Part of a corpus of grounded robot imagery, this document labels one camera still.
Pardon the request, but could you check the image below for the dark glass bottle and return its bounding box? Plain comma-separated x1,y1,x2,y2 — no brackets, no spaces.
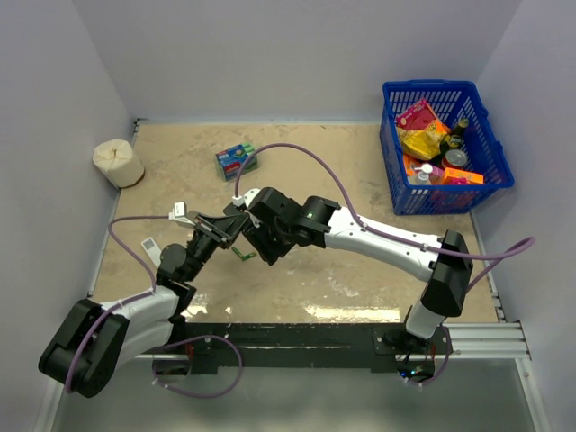
439,117,469,157

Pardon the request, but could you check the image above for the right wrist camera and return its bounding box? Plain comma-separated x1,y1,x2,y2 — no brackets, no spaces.
224,188,261,228

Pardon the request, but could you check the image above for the pink snack bag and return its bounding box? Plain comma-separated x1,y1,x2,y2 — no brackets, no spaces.
395,99,446,132

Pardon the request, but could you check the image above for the black base frame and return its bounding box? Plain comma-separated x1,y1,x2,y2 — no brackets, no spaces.
149,322,451,378

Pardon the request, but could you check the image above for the orange pink box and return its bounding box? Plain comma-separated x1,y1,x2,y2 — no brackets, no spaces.
442,167,484,185

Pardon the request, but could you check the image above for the green battery left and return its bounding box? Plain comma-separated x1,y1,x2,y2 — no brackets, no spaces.
231,247,244,259

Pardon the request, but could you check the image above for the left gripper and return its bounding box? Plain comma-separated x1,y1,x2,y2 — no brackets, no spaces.
184,212,249,282

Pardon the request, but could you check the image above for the white pump bottle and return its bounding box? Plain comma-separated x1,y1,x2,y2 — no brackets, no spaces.
410,164,434,185

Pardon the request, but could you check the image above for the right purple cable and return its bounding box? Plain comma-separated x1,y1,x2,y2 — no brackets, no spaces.
233,142,536,289

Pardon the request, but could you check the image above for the yellow snack bag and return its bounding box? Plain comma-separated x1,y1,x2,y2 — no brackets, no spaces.
396,127,448,161

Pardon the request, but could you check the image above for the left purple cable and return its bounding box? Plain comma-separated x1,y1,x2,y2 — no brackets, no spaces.
64,215,175,395

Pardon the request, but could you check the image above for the green battery angled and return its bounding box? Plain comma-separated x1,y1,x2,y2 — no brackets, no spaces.
240,252,257,261

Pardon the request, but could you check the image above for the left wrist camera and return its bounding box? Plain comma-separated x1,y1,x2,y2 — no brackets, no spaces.
168,201,194,226

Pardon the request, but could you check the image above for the green battery pack box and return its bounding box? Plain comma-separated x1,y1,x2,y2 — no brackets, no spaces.
215,142,256,181

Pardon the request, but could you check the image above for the metal tin can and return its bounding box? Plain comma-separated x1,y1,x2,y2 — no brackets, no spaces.
441,148,468,169

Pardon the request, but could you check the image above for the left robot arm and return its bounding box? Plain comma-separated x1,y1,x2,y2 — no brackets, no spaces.
38,209,249,398

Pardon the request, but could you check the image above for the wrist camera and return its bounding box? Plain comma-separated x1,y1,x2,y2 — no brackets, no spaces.
168,201,194,226
224,188,261,228

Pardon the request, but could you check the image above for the blue plastic basket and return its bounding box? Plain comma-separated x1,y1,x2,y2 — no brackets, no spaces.
380,79,515,215

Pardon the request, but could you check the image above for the purple cable loop front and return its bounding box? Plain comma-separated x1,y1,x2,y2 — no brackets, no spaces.
152,335,247,401

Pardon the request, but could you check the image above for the beige paper roll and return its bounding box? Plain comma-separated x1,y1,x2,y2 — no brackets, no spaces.
93,139,145,189

